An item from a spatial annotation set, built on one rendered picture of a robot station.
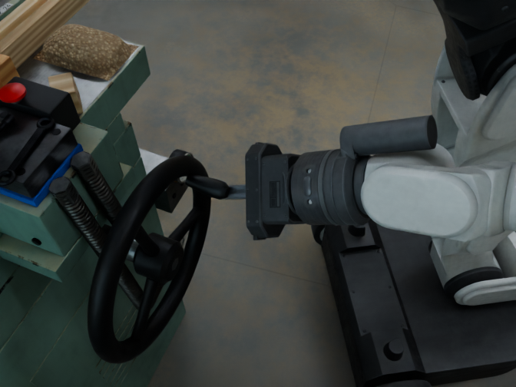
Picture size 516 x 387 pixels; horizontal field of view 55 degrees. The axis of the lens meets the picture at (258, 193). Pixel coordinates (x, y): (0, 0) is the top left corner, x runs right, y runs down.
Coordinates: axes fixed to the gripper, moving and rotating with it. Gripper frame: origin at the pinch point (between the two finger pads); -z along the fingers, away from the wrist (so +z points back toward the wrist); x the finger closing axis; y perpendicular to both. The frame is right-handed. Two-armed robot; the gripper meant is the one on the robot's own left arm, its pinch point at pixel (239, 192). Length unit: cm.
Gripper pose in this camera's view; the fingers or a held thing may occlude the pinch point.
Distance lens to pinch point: 66.4
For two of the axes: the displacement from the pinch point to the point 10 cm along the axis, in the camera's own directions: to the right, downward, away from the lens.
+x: -0.1, -10.0, 0.4
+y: -6.0, -0.3, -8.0
